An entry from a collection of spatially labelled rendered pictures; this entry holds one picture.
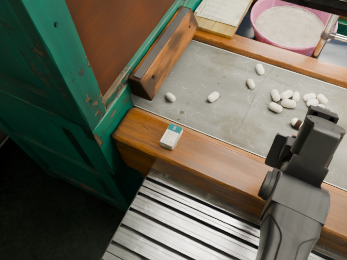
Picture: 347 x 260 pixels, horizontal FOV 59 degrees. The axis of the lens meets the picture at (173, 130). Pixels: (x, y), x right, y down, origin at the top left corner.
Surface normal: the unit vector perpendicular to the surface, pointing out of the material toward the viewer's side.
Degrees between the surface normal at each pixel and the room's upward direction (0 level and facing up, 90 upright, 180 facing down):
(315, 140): 50
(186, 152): 0
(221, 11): 0
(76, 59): 90
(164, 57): 67
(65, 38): 90
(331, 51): 0
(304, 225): 13
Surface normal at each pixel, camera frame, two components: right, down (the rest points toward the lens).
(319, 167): -0.40, 0.26
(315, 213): 0.07, -0.67
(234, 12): -0.04, -0.51
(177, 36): 0.79, 0.14
